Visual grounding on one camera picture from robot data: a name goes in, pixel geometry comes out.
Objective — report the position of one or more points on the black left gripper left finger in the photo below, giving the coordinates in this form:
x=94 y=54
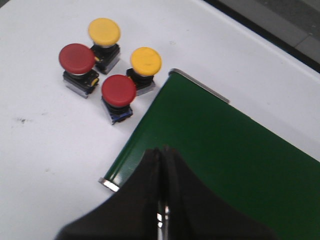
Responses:
x=130 y=213

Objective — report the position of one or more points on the green conveyor belt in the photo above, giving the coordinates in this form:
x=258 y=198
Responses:
x=266 y=177

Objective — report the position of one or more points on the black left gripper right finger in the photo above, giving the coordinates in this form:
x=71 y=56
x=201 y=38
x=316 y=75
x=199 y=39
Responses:
x=194 y=212

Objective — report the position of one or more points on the yellow push button near belt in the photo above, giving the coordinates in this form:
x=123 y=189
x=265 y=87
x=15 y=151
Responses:
x=145 y=63

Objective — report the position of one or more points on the dark red push button left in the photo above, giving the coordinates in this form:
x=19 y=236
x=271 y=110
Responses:
x=78 y=62

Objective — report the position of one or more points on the yellow push button far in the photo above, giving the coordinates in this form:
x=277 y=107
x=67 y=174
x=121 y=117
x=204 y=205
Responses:
x=105 y=34

